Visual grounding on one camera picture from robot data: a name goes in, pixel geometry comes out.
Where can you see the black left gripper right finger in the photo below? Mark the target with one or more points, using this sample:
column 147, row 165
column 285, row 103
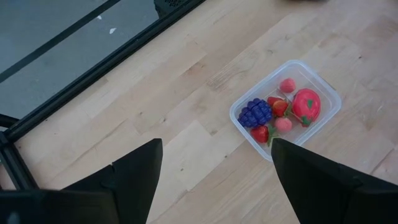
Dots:
column 326, row 193

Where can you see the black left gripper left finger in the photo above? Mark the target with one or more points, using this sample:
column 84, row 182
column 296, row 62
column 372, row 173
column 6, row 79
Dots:
column 124, row 186

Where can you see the white tape scrap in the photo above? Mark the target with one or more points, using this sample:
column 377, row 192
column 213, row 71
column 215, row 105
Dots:
column 112, row 30
column 99, row 17

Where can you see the large red toy tomato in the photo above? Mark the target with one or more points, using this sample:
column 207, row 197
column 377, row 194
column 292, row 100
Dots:
column 306, row 104

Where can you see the blue toy grape bunch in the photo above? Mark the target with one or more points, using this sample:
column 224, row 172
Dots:
column 255, row 112

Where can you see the red strawberry with large leaves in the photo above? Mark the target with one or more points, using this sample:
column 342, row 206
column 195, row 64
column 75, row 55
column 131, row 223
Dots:
column 259, row 133

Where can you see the clear plastic tupperware container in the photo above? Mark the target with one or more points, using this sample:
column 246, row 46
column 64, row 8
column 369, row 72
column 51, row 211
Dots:
column 329, row 102

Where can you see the red toy strawberry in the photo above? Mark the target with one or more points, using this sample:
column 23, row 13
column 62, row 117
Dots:
column 271, row 99
column 280, row 108

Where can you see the black metal table frame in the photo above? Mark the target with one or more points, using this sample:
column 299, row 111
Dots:
column 93, row 73

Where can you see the pink toy peach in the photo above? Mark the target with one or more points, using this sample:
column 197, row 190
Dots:
column 283, row 124
column 287, row 85

